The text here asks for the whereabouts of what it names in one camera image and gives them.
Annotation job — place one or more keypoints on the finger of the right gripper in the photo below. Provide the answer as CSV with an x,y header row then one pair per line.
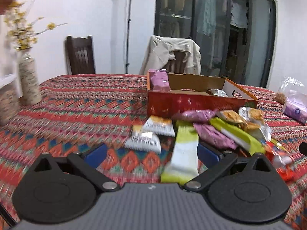
x,y
303,148

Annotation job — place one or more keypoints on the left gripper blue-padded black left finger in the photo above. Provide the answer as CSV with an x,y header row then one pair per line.
x,y
59,189

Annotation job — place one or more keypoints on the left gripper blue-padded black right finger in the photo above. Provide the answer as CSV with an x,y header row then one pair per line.
x,y
235,190

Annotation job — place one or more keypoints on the red snack packet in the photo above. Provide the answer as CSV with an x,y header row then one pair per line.
x,y
280,160

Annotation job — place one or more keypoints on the long green snack bar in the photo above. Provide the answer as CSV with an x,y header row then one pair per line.
x,y
243,139

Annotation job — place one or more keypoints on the pink snack pack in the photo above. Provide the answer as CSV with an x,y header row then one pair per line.
x,y
212,136
159,80
201,116

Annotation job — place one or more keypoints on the green white protein bar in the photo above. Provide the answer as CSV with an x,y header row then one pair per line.
x,y
183,165

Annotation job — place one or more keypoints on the white orange cracker packet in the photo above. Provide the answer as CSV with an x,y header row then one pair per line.
x,y
141,140

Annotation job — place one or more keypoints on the orange cardboard snack box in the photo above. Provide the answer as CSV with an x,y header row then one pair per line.
x,y
196,92

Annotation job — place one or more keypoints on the silver cracker packet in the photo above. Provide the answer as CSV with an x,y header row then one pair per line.
x,y
254,123

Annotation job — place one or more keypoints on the purple tissue pack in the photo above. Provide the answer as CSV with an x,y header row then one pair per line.
x,y
295,106

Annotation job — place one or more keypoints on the clear plastic bag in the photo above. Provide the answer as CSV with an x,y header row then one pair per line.
x,y
287,84

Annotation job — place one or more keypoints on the patterned red tablecloth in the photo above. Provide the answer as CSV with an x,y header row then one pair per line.
x,y
78,112

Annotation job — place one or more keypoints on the small floral ceramic vase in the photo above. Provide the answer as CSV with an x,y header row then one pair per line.
x,y
28,79

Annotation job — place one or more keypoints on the clear storage jar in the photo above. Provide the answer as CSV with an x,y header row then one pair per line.
x,y
9,103

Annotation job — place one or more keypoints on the dark wooden chair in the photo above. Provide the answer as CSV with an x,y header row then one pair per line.
x,y
80,54

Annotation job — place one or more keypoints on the dark glass sliding door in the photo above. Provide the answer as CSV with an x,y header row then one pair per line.
x,y
236,37

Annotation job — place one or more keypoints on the black floor lamp stand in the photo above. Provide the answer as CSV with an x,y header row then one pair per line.
x,y
128,25

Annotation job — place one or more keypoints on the chair with beige jacket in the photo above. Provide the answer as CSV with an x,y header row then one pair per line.
x,y
161,50

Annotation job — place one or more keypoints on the yellow flower sprigs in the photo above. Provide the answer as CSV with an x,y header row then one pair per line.
x,y
21,33

